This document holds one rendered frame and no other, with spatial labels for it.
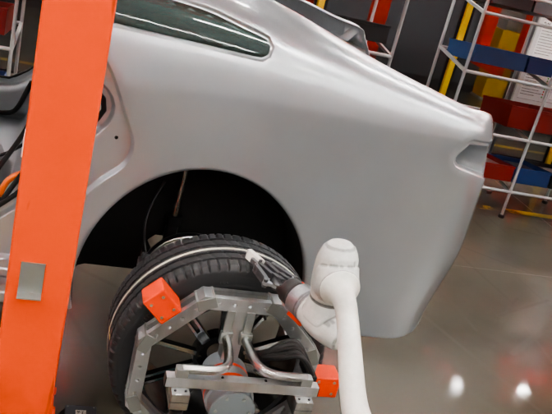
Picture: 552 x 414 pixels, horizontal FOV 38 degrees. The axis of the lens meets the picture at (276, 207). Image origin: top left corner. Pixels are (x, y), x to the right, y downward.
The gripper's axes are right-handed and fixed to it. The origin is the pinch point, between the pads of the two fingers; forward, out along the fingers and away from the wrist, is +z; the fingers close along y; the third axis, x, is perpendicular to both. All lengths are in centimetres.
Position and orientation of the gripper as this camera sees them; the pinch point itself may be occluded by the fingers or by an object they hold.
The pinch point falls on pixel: (255, 259)
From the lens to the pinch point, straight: 230.7
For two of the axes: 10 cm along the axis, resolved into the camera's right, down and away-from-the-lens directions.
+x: 3.1, -8.9, -3.4
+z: -5.8, -4.6, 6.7
